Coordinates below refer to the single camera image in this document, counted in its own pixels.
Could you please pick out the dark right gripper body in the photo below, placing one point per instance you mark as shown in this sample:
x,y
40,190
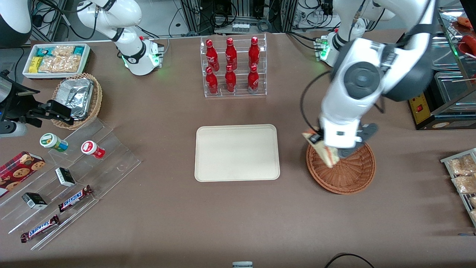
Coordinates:
x,y
19,105

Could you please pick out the triangular sandwich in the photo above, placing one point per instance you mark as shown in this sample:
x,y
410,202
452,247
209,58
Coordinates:
x,y
328,155

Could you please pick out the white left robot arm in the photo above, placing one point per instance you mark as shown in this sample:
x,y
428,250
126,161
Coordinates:
x,y
357,78

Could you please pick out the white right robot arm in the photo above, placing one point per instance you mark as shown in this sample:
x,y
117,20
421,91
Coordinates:
x,y
126,18

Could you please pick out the large brown wicker basket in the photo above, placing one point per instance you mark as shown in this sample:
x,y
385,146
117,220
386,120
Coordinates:
x,y
349,175

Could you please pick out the small light wicker basket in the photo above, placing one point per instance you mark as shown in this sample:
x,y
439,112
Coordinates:
x,y
97,100

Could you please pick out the cream plastic tray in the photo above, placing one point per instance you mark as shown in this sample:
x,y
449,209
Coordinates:
x,y
237,152

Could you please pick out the steel tray in case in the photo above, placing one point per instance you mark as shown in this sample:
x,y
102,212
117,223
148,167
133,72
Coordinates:
x,y
450,18
452,89
446,52

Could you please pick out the aluminium foil container stack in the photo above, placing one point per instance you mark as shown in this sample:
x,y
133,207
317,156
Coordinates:
x,y
76,95

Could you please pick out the green lid snack cup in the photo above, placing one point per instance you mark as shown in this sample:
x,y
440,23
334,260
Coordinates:
x,y
52,141

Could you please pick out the white plastic snack bin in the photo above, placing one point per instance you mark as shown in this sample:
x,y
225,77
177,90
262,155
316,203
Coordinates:
x,y
26,72

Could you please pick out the yellow snack packet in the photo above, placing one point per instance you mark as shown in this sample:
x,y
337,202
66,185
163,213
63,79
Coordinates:
x,y
35,65

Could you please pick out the clear bag of crackers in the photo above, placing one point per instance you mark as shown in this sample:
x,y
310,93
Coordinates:
x,y
63,50
59,64

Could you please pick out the red lid snack cup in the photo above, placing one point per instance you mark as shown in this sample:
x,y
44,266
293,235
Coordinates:
x,y
91,148

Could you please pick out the teal snack packet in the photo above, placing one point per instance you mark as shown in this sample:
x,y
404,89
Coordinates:
x,y
44,51
79,50

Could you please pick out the red cookie box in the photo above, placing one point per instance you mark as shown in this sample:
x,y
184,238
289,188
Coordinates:
x,y
18,173

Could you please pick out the small black carton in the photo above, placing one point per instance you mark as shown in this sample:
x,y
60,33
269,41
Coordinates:
x,y
65,176
34,201

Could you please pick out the clear acrylic stepped stand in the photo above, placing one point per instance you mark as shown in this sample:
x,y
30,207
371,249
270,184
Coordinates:
x,y
111,163

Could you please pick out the red cola bottle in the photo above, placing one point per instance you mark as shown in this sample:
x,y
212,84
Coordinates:
x,y
231,54
230,82
212,56
254,52
253,82
212,83

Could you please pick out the clear acrylic bottle rack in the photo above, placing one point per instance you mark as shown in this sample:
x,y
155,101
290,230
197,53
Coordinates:
x,y
241,95

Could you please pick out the Snickers chocolate bar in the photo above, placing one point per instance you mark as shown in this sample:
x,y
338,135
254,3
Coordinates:
x,y
74,199
40,229

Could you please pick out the black food display case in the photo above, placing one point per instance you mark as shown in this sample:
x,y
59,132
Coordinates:
x,y
442,121

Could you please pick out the clear bag of pastries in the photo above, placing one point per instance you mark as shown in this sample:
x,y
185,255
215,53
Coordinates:
x,y
473,201
461,165
473,215
465,184

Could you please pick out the white power strip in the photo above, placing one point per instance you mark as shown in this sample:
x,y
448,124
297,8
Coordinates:
x,y
241,27

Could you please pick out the grey device edge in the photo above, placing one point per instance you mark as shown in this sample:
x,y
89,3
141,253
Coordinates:
x,y
242,265

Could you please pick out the aluminium frame rack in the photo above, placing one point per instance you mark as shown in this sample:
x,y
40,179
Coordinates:
x,y
241,9

